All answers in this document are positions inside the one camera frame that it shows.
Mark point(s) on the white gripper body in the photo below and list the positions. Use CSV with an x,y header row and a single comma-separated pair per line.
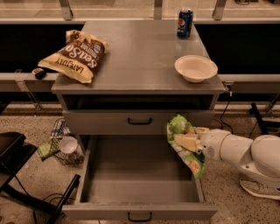
x,y
211,143

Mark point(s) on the closed grey upper drawer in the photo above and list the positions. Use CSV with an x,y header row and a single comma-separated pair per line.
x,y
130,122

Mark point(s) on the white bowl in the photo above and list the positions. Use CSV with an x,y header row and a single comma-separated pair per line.
x,y
195,68

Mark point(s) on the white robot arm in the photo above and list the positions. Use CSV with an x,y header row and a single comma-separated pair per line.
x,y
258,159

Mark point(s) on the grey drawer cabinet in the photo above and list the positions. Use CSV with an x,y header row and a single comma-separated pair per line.
x,y
138,73

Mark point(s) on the green packet on floor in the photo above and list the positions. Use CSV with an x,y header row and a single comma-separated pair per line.
x,y
48,149

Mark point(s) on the blue pepsi can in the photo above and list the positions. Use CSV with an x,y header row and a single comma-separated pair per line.
x,y
185,21

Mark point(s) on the green rice chip bag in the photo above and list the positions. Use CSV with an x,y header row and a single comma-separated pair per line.
x,y
194,160

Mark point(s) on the open grey middle drawer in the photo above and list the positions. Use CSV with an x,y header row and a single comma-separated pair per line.
x,y
138,179

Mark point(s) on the small black round object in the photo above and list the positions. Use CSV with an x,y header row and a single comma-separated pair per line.
x,y
39,73

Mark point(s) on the brown and yellow chip bag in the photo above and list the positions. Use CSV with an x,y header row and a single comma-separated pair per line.
x,y
79,58

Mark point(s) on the grey sneaker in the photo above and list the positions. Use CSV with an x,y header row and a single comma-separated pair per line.
x,y
259,190

